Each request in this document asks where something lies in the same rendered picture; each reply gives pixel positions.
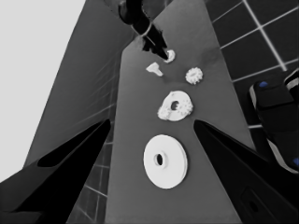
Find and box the white round pinned carrier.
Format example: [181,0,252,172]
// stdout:
[157,90,194,122]

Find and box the small white T-shaped piece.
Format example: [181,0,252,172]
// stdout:
[145,62,164,77]

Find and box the dark robot body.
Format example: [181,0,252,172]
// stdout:
[248,66,299,175]

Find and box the small white toothed gear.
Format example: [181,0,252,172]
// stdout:
[185,66,204,86]
[178,98,194,116]
[163,49,177,64]
[157,105,172,121]

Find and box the large thick white disc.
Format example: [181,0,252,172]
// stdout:
[142,133,189,190]

